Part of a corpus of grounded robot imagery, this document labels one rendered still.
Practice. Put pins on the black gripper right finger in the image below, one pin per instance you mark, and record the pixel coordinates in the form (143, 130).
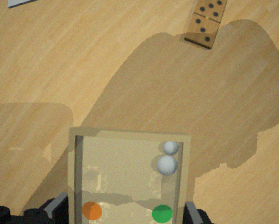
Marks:
(191, 215)

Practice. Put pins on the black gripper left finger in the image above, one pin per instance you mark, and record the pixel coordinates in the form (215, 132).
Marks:
(56, 208)

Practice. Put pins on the tan wooden domino tile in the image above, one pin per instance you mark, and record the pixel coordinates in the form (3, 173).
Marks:
(205, 22)

